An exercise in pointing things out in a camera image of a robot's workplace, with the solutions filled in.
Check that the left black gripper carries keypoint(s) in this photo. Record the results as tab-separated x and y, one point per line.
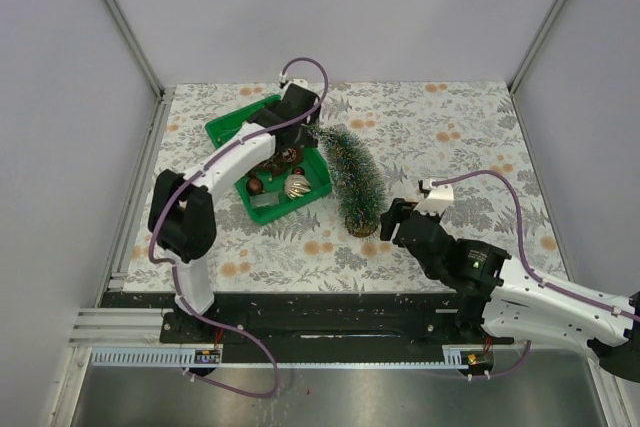
307	139

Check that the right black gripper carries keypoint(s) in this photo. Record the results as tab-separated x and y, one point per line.
399	210

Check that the small green christmas tree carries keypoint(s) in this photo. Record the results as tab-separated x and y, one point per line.
356	178

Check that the green plastic tray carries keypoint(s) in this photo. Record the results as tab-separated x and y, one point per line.
313	167

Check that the brown ribbon pinecone ornament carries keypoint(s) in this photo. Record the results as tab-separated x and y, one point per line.
278	163

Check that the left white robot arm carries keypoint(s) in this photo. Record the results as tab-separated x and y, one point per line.
181	218

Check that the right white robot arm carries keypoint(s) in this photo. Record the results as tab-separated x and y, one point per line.
509	300

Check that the gold striped bauble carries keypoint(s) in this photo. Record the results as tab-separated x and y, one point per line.
296	186

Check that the floral patterned table mat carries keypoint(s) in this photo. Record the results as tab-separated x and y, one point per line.
383	141

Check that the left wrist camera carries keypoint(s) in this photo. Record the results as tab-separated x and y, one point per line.
285	82

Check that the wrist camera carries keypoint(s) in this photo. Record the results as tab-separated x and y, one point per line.
285	82
436	198

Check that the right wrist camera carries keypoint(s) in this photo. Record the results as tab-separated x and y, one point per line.
436	198

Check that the white slotted cable duct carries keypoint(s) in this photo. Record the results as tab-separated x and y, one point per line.
428	358

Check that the left aluminium frame post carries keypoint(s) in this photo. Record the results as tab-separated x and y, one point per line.
130	40

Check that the aluminium frame post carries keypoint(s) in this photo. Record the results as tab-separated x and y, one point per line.
130	40
551	18

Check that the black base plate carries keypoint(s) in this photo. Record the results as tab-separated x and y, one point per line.
438	318

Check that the right aluminium frame post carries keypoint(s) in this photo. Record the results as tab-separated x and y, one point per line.
551	18

